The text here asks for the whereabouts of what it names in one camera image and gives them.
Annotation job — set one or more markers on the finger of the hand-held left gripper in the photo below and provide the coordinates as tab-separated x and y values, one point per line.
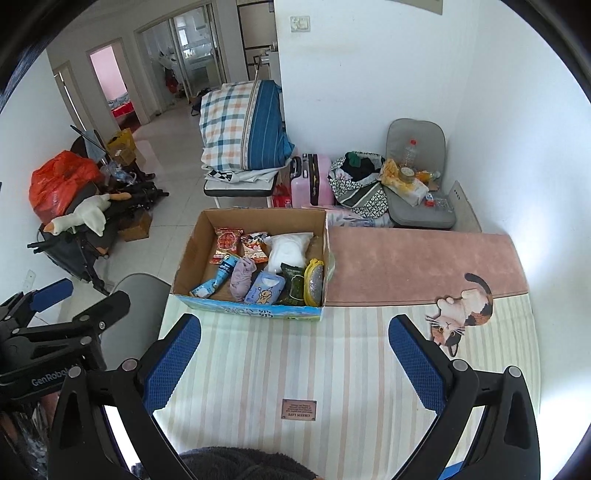
111	304
53	293

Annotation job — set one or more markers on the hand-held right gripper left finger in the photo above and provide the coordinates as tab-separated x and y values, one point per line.
173	364

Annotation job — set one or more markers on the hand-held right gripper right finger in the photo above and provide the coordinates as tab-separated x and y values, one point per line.
415	364

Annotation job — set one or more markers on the long blue snack packet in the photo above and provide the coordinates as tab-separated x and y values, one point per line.
221	274

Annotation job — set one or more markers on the blue tissue pack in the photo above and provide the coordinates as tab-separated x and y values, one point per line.
264	290

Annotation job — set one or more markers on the yellow mesh scrubber pack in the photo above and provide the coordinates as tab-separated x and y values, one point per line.
314	284

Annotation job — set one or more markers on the red snack packet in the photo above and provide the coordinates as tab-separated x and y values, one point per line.
227	244

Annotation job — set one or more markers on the orange panda snack packet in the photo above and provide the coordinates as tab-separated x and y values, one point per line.
254	249

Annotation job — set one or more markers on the dark green packet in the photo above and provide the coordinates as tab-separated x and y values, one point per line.
294	286

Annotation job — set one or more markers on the white soft plastic bag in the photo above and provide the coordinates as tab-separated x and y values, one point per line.
288	251

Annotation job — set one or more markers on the grey plastic chair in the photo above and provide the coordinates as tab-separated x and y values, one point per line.
138	300

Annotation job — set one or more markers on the black folded stroller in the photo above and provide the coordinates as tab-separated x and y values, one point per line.
69	254

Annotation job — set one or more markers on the brown cardboard box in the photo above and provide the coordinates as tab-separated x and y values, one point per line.
136	226

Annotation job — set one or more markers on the white goose plush toy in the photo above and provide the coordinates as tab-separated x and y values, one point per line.
87	214

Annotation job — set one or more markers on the orange plastic bag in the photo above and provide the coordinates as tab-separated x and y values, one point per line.
55	184

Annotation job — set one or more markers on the pile of black tripods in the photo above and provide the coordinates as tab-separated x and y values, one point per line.
138	196

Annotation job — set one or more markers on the person's dark fleece clothing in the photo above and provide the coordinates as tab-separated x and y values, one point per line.
231	466

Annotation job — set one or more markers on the yellow cardboard box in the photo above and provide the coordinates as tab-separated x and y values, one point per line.
121	145

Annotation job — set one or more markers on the white board panel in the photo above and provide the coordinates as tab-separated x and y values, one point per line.
466	207

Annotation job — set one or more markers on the white folding cot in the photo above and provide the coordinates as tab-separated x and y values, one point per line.
240	184

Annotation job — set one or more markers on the yellow snack bag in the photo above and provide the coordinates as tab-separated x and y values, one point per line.
406	184

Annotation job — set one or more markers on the black and white patterned bag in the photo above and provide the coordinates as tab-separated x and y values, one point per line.
355	194

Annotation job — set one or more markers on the red bag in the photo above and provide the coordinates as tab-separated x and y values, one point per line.
281	196

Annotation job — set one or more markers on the pink suitcase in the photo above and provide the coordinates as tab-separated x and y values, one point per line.
318	180

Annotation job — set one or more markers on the clear plastic bottle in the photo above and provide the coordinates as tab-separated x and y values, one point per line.
408	154

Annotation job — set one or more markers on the plaid bedding bundle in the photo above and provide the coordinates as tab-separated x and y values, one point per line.
231	124

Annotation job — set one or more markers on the black backpack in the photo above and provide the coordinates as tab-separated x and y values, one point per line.
199	104

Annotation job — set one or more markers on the grey cushioned chair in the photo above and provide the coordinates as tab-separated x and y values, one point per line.
415	134

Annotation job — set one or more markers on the wall switch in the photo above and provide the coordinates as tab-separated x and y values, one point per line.
301	24

